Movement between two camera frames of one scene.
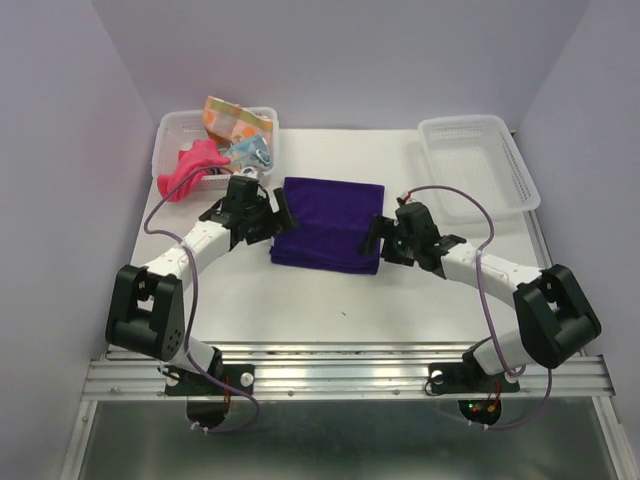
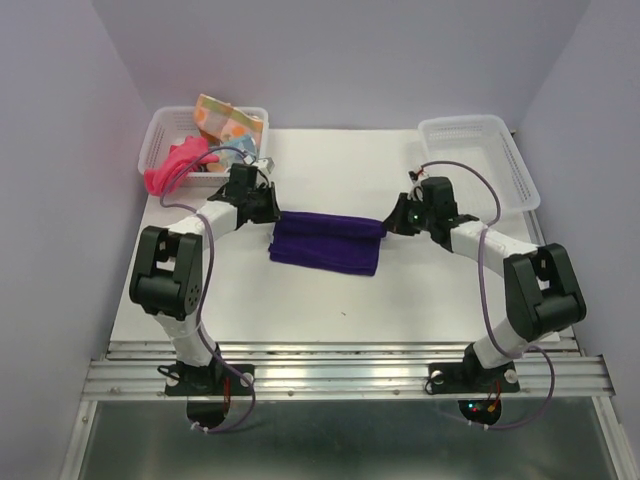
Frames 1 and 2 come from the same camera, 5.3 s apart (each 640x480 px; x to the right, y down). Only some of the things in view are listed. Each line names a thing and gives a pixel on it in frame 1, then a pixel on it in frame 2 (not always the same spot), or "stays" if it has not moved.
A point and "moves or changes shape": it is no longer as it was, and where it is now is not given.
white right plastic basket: (479, 154) stays
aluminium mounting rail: (341, 372) stays
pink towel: (203, 153) moves or changes shape
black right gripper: (383, 227) -> (395, 221)
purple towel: (333, 222) moves or changes shape
